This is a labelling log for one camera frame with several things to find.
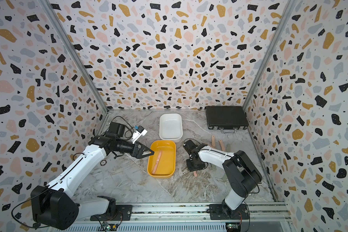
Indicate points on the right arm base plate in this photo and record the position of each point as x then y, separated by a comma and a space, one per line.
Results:
223, 212

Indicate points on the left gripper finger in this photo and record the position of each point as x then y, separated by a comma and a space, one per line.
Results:
144, 149
145, 154

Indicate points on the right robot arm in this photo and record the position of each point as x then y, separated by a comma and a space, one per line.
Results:
241, 173

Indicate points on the black carrying case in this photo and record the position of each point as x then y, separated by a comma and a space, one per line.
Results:
226, 118

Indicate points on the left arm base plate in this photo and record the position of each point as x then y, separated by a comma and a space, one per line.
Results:
118, 212

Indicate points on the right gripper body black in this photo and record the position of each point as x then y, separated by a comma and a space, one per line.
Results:
191, 166

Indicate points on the circuit board with wires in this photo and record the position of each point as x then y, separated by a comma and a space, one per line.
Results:
109, 227

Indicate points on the white storage box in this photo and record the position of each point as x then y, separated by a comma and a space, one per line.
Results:
171, 127

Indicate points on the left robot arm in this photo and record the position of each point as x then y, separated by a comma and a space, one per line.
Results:
52, 205

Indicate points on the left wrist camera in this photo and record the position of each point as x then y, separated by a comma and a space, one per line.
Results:
138, 132

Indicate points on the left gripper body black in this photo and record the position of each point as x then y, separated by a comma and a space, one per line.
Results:
126, 147

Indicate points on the long pink fruit knife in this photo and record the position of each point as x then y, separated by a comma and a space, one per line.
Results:
157, 162

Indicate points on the green folding knife lower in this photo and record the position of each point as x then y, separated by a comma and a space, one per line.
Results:
213, 167

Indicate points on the pink folding knife left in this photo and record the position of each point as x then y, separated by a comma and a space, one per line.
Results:
222, 145

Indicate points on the yellow storage box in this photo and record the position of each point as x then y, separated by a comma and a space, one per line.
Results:
167, 163

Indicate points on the aluminium mounting rail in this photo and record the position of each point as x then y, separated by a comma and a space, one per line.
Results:
192, 217

